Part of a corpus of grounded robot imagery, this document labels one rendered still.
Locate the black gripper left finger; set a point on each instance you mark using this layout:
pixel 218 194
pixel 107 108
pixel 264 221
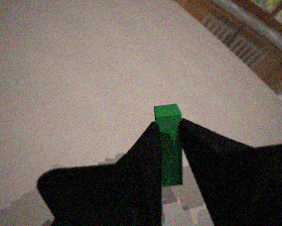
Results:
pixel 134 181

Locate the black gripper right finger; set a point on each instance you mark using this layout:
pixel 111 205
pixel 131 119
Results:
pixel 232 177

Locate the green rectangular post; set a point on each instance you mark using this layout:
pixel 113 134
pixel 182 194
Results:
pixel 168 117

